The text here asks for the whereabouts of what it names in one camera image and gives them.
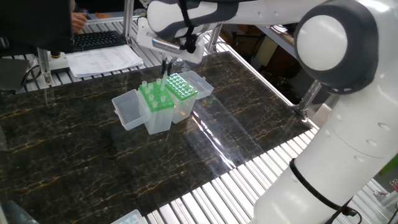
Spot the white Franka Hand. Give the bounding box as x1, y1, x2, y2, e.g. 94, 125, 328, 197
136, 17, 206, 78

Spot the clear tip box green rack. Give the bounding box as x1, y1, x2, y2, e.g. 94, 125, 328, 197
111, 81, 175, 135
164, 70, 215, 124

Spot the bare person hand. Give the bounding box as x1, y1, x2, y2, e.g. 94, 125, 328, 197
70, 11, 88, 34

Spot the white paper stack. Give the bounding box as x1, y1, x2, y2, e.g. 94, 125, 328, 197
65, 44, 145, 79

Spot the black keyboard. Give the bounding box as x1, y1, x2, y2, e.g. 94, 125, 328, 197
72, 30, 127, 53

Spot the beige cardboard panel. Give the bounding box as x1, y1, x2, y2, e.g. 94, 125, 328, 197
254, 35, 279, 68

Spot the white stand base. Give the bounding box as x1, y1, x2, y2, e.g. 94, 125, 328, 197
49, 51, 71, 75

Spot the black marble pattern board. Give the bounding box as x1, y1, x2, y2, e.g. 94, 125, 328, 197
0, 50, 313, 224

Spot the black computer monitor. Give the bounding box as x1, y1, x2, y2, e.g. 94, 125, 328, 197
0, 0, 75, 54

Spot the diagonal aluminium strut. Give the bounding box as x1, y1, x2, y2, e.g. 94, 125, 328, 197
294, 79, 323, 121

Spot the black flat box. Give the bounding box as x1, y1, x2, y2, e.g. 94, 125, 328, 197
0, 57, 31, 91

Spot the clear tip box blue rack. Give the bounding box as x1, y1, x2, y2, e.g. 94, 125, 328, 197
111, 208, 147, 224

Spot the grey rounded object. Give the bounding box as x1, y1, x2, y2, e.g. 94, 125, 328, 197
0, 200, 40, 224

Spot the green flat object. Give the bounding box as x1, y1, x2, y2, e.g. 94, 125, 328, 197
379, 155, 398, 177

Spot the black camera cable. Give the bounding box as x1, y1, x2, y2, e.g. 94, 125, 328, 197
183, 34, 363, 224

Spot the tall aluminium frame post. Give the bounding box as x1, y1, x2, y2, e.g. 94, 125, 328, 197
122, 0, 136, 47

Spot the grey metal shelf rail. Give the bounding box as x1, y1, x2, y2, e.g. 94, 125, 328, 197
256, 24, 299, 60

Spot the short aluminium frame post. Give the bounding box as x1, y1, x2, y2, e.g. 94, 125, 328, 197
36, 48, 53, 88

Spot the black arm strap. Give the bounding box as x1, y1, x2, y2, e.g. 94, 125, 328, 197
289, 157, 358, 218

